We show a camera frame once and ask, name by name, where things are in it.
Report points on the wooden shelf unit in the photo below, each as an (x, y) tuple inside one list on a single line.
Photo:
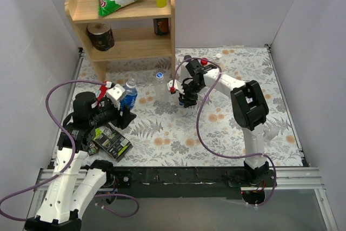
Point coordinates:
[(130, 43)]

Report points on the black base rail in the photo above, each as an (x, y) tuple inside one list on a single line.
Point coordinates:
[(176, 182)]

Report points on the dark can on shelf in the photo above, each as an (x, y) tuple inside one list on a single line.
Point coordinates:
[(161, 26)]

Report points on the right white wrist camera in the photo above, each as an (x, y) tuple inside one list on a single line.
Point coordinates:
[(175, 86)]

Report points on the purple candy packet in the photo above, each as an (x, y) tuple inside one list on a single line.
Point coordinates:
[(93, 149)]

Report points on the clear bottle red label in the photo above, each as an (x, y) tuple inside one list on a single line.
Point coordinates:
[(204, 61)]

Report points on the red bottle cap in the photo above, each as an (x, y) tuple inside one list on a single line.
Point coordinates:
[(204, 61)]

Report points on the red rectangular box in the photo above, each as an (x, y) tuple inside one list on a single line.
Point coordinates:
[(103, 88)]

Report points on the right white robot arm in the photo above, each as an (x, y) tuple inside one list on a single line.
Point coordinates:
[(248, 106)]

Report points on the black green product box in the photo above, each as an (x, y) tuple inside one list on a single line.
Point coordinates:
[(112, 142)]

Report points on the beige pump lotion bottle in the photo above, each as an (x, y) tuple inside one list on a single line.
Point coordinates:
[(217, 58)]

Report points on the clear plastic bottle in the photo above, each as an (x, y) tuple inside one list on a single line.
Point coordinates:
[(161, 90)]

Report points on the blue label water bottle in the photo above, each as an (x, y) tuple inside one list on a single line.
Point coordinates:
[(131, 95)]

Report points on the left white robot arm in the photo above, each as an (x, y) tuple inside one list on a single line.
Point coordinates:
[(64, 203)]

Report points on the dark round canister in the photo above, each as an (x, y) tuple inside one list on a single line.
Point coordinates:
[(101, 36)]

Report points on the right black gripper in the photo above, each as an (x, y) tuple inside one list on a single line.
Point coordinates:
[(189, 94)]

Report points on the floral patterned table mat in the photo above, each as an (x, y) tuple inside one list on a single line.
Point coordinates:
[(168, 134)]

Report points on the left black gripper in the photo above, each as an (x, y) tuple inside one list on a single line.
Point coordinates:
[(122, 116)]

